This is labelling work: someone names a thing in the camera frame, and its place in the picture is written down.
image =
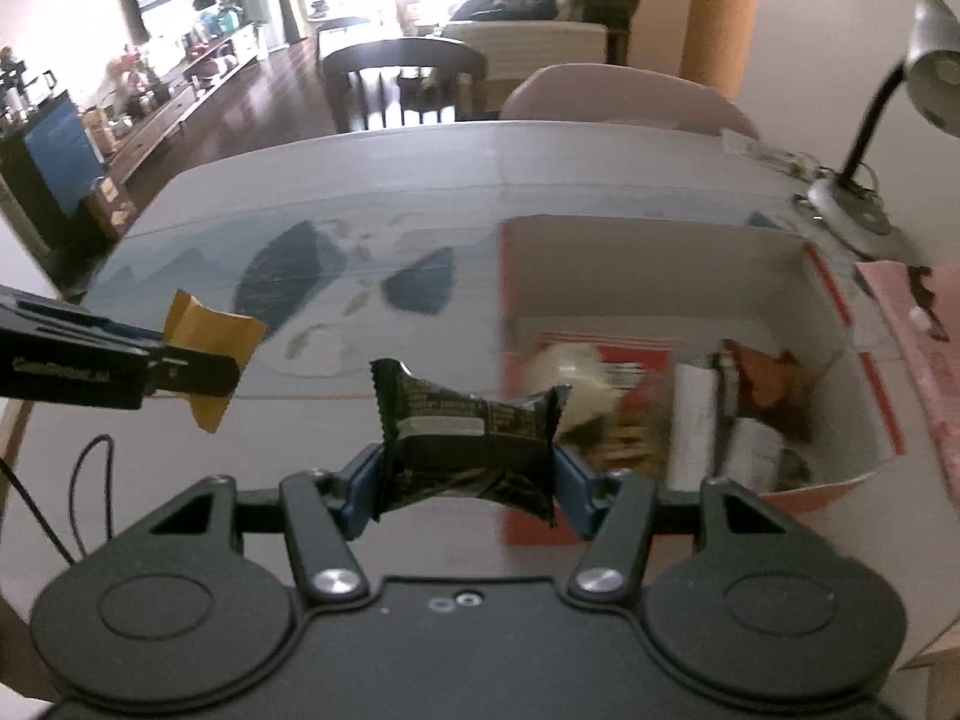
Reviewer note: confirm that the wooden tv cabinet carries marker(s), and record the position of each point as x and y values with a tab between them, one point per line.
126	141

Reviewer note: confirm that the dark green snack bar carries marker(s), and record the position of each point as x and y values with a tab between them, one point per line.
439	442

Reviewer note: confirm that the beige sofa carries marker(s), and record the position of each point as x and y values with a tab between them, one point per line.
519	37

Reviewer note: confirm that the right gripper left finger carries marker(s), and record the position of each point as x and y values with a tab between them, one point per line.
323	512

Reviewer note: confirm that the pink heart pouch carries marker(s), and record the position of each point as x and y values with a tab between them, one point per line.
920	305

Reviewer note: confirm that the brown Oreo snack bag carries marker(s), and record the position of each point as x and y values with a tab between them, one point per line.
774	390

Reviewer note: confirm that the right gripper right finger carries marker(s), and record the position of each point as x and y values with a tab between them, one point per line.
614	513

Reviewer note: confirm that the cream white snack packet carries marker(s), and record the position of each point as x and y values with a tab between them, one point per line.
591	399

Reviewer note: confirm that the dark wooden chair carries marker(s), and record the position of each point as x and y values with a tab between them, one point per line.
404	82

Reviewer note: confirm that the red cardboard shoe box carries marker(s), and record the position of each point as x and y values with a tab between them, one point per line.
675	359

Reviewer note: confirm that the pink upholstered chair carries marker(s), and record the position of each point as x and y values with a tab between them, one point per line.
610	94

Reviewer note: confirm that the black white snack packet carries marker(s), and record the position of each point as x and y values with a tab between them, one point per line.
701	422

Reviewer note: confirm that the red chips bag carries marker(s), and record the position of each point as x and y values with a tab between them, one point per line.
637	439

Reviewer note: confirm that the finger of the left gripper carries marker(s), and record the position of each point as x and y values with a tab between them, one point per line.
65	317
190	372

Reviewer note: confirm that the small yellow snack packet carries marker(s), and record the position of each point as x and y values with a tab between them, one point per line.
191	325

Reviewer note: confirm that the coffee table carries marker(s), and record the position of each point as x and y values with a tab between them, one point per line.
326	23

